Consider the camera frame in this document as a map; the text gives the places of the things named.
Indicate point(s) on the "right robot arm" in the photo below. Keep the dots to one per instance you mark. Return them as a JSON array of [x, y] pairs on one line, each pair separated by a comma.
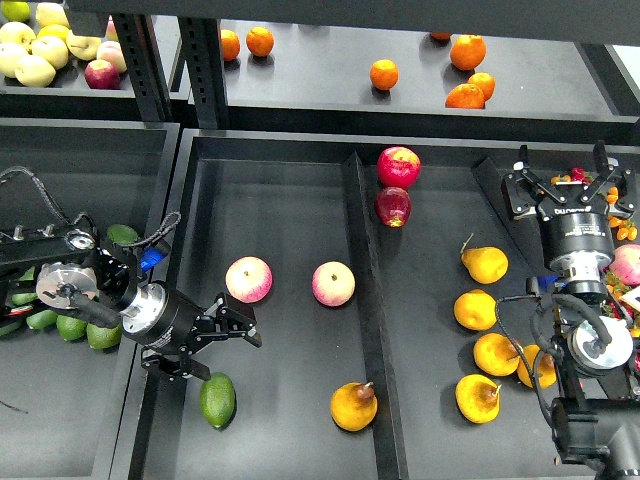
[[577, 321]]

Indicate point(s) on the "red apple on shelf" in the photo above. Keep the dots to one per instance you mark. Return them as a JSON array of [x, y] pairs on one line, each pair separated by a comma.
[[103, 75]]

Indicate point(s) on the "yellow tomato cluster left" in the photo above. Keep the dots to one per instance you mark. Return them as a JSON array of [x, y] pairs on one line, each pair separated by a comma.
[[560, 179]]

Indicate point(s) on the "orange top right shelf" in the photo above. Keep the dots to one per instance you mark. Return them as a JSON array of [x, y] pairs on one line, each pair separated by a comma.
[[468, 52]]

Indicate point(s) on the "dark green avocado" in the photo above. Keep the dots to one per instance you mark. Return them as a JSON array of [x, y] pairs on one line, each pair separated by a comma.
[[122, 235]]

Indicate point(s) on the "pale yellow apple front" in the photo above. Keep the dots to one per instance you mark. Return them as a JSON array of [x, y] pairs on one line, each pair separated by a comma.
[[34, 71]]

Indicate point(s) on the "dark red apple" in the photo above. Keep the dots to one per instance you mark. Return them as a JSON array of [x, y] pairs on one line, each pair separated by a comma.
[[393, 206]]

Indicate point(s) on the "pink apple left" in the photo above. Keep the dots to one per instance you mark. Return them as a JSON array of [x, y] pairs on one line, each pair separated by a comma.
[[249, 279]]

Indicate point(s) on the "orange beside post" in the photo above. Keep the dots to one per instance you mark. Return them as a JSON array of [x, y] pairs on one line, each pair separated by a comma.
[[230, 45]]

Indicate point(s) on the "red cherry tomato cluster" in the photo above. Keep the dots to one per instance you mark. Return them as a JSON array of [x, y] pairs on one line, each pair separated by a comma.
[[581, 175]]

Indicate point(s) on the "black centre divider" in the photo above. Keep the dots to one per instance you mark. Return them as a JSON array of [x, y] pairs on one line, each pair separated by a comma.
[[389, 445]]

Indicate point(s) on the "orange cherry tomato cluster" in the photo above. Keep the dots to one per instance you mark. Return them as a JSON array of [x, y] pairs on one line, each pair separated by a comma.
[[624, 229]]

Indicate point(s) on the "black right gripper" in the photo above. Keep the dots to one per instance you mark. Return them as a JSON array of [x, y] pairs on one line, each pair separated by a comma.
[[577, 244]]

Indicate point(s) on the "bright red apple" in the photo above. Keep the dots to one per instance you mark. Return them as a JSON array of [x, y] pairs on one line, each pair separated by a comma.
[[398, 166]]

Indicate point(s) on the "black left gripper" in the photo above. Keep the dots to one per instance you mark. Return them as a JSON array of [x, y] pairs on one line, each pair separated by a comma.
[[161, 320]]

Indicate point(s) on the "orange behind front right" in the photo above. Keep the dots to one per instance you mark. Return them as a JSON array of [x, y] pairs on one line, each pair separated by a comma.
[[485, 81]]

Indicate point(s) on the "pink apple far right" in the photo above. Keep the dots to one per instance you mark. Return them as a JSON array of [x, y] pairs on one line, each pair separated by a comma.
[[626, 264]]

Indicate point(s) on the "orange left shelf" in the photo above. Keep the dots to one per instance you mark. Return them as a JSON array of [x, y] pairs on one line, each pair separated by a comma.
[[260, 41]]

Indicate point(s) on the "pink apple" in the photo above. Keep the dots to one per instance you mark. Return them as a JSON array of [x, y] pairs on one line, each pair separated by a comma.
[[249, 279], [626, 264], [333, 283]]

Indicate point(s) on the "black shelf post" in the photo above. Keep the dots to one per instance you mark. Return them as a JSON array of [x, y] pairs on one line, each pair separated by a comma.
[[202, 49]]

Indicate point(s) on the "orange front right shelf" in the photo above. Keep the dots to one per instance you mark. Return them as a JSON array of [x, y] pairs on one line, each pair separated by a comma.
[[465, 96]]

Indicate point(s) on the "orange shelf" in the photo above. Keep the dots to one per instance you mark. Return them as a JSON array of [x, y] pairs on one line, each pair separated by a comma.
[[468, 52], [384, 74], [465, 96], [260, 41]]

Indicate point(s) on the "yellow pear upper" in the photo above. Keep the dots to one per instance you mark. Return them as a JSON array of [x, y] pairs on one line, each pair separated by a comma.
[[486, 265]]

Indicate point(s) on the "yellow pear with brown top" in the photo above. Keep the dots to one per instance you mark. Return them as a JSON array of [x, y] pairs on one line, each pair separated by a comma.
[[353, 406]]

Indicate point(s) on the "yellow pear right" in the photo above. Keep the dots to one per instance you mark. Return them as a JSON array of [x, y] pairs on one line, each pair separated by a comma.
[[541, 365]]

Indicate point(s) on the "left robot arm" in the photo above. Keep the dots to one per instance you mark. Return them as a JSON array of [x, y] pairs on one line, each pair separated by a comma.
[[74, 270]]

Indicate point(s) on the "orange centre shelf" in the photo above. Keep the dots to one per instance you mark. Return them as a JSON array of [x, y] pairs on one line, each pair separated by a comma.
[[384, 74]]

